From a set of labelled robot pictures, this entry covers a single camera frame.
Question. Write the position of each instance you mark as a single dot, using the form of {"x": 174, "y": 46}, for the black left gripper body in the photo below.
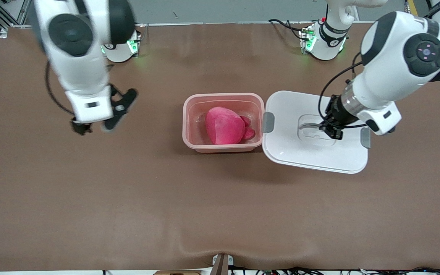
{"x": 336, "y": 113}

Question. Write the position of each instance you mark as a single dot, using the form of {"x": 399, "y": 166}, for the grey lid latch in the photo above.
{"x": 268, "y": 122}
{"x": 365, "y": 138}

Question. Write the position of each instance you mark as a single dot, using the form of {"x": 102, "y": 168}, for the white box lid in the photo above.
{"x": 288, "y": 152}

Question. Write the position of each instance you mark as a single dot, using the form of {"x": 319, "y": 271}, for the pink plush toy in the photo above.
{"x": 224, "y": 126}

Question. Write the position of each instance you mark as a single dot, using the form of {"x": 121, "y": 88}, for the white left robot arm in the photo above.
{"x": 388, "y": 57}

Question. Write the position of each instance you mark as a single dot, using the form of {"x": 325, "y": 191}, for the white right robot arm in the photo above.
{"x": 78, "y": 76}

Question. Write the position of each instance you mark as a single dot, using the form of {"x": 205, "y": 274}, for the pink translucent plastic box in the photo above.
{"x": 189, "y": 114}

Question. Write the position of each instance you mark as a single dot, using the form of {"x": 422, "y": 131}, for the brown table mat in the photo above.
{"x": 220, "y": 210}

